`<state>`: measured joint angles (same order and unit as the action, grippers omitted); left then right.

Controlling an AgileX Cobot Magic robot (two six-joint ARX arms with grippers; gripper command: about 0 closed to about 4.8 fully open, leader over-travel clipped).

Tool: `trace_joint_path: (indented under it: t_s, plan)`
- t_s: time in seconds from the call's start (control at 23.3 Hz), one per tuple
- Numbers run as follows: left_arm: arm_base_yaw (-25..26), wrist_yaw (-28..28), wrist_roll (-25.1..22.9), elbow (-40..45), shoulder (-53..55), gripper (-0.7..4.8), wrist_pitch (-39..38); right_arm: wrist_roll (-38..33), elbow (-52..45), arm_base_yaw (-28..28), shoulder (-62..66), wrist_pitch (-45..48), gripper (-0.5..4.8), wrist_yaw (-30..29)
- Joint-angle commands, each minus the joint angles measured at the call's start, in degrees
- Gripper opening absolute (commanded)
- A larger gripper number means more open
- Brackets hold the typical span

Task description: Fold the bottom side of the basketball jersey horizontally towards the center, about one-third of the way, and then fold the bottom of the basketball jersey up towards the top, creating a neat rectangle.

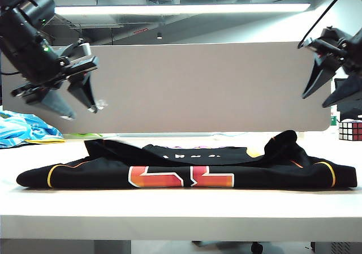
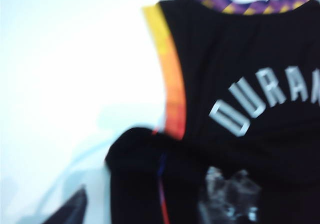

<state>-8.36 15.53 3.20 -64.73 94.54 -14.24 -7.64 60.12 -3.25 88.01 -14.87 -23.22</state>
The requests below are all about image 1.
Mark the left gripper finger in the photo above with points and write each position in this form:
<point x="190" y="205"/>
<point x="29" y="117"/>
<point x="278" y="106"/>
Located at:
<point x="55" y="104"/>
<point x="85" y="91"/>

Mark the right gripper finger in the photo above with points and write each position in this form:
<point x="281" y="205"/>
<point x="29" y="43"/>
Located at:
<point x="348" y="92"/>
<point x="321" y="75"/>

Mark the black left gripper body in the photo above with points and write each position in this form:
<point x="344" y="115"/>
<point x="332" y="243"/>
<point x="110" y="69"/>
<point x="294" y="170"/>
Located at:
<point x="82" y="59"/>

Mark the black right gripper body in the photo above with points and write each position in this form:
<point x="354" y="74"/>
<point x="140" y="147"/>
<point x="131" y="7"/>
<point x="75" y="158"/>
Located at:
<point x="332" y="44"/>

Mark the black basketball jersey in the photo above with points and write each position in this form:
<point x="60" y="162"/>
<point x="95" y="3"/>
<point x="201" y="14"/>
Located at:
<point x="181" y="177"/>

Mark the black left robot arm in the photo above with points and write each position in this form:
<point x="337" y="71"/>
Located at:
<point x="22" y="39"/>

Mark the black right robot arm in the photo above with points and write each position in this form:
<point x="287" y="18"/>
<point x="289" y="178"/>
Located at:
<point x="356" y="53"/>

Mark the black office chair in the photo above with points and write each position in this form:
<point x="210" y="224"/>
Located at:
<point x="352" y="113"/>

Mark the clear bottle green label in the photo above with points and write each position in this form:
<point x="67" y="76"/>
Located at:
<point x="333" y="121"/>

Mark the Rubik's cube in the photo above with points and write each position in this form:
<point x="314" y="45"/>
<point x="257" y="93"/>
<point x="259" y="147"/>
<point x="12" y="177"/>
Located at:
<point x="349" y="131"/>

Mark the yellow flat cloth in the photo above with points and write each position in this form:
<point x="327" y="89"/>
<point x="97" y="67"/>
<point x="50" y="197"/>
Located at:
<point x="45" y="141"/>

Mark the green white flat packet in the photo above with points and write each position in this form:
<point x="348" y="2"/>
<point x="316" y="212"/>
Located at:
<point x="82" y="135"/>

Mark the blue striped cloth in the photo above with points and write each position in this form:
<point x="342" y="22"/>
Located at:
<point x="17" y="129"/>

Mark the small round ceiling spotlight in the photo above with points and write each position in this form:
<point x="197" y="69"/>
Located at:
<point x="159" y="35"/>

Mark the long ceiling light strip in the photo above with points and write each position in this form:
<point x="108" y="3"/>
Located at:
<point x="181" y="9"/>

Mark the brown fabric desk divider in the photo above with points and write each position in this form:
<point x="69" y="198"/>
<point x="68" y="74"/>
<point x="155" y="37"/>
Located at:
<point x="198" y="87"/>

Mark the grey desk leg panel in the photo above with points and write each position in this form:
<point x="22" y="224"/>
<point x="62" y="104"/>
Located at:
<point x="65" y="247"/>

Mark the grey under-desk cabinet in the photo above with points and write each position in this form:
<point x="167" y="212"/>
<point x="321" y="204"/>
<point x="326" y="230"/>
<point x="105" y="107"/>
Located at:
<point x="336" y="248"/>

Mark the black chair base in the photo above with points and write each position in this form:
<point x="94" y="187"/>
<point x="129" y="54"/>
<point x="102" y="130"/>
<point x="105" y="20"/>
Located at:
<point x="256" y="247"/>

